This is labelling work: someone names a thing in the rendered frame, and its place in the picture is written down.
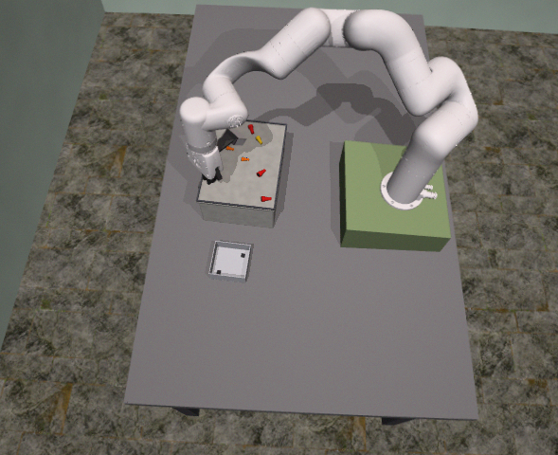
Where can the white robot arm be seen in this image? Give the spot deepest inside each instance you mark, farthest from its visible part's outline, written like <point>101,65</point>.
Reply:
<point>421,88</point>

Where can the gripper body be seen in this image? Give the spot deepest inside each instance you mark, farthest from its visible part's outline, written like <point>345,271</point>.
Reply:
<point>206,163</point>

